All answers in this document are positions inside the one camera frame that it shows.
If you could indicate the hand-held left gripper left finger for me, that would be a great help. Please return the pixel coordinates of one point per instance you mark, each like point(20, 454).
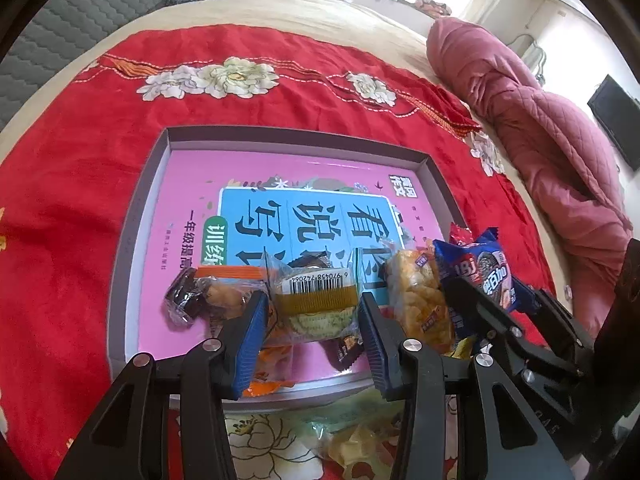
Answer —
point(250, 342)

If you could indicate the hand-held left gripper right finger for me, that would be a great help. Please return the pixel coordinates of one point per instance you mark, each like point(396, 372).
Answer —
point(374, 347)

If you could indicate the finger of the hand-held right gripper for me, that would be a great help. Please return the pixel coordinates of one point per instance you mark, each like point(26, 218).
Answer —
point(560, 330)
point(480, 310)

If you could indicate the orange cat-print snack packet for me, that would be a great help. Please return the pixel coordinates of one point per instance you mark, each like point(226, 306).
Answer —
point(272, 360)

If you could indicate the blue cookie packet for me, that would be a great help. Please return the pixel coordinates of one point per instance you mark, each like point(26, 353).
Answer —
point(480, 260)

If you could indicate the small clear orange-topped snack packet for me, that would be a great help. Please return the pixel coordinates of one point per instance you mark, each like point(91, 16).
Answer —
point(225, 292)

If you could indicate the green cake packet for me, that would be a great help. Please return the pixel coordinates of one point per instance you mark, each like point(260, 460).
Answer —
point(315, 310)

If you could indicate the grey box with pink bottom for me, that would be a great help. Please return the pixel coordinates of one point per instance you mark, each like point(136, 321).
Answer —
point(200, 185)

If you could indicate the brown wrapped candy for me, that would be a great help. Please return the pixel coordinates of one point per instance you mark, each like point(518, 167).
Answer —
point(342, 352)

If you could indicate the small yellow packet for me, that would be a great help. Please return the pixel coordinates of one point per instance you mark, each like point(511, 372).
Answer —
point(462, 349)

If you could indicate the yellow puffed snack packet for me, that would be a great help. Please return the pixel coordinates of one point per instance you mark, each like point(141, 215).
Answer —
point(417, 285)

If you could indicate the red snack packet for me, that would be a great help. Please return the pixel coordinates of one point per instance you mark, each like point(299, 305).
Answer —
point(459, 234)

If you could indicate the dark wrapped candy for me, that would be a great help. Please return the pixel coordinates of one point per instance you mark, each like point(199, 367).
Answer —
point(182, 295)

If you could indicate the pale yellow snack packet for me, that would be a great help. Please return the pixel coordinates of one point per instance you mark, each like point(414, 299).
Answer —
point(360, 442)

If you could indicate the pink quilted blanket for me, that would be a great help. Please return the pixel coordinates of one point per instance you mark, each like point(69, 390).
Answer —
point(540, 135)

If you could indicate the red floral cloth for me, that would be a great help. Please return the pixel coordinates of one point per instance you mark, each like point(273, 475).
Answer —
point(75, 185)

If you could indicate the white metal rack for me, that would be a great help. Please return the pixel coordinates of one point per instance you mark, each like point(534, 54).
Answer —
point(532, 55)

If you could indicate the grey quilted headboard cushion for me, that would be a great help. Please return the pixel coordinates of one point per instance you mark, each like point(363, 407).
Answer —
point(75, 25)

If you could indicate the black wall television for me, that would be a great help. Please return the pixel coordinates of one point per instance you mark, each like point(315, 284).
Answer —
point(617, 115)

